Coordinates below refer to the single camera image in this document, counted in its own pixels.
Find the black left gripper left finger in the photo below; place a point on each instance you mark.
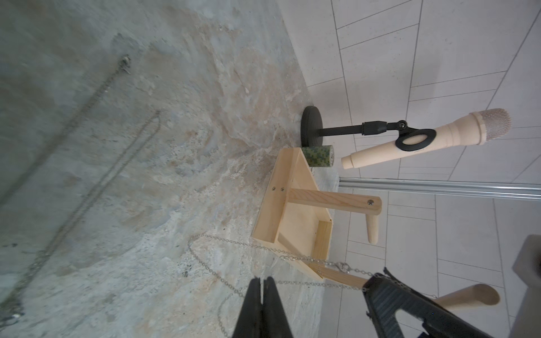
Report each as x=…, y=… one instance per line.
x=249, y=324

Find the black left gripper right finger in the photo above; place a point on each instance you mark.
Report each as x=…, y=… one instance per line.
x=274, y=320

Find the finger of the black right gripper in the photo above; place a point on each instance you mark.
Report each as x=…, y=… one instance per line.
x=385, y=295

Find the wooden jewelry display stand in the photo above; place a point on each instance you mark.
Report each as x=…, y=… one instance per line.
x=295, y=223

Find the green camouflage tape roll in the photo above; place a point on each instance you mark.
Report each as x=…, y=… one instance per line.
x=319, y=156

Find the aluminium corner profile right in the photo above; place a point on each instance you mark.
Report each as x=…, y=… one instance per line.
x=527, y=192

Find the beige microphone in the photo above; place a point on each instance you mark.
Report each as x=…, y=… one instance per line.
x=475, y=128

